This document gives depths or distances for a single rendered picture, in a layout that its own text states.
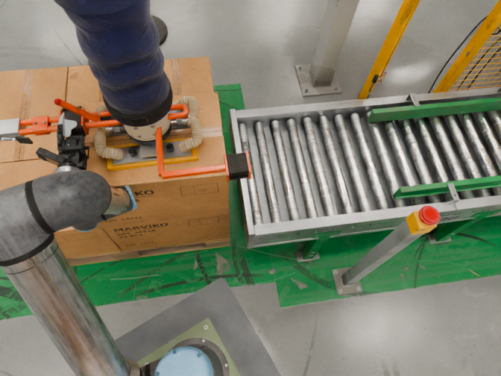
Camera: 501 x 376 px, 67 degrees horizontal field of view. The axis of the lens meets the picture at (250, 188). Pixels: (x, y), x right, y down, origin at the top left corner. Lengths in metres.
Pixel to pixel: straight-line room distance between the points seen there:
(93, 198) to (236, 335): 0.82
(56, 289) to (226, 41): 2.64
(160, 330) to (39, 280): 0.68
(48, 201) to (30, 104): 1.58
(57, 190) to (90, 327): 0.34
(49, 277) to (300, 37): 2.82
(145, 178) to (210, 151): 0.27
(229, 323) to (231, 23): 2.54
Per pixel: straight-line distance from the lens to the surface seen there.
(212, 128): 1.55
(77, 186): 0.84
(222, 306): 1.48
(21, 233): 0.85
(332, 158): 2.00
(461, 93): 2.49
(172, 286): 2.28
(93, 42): 1.10
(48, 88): 2.40
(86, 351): 1.02
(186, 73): 2.28
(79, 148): 1.39
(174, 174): 1.29
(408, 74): 3.34
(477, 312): 2.64
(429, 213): 1.43
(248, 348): 1.46
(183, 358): 1.12
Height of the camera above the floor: 2.21
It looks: 64 degrees down
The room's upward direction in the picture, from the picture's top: 6 degrees clockwise
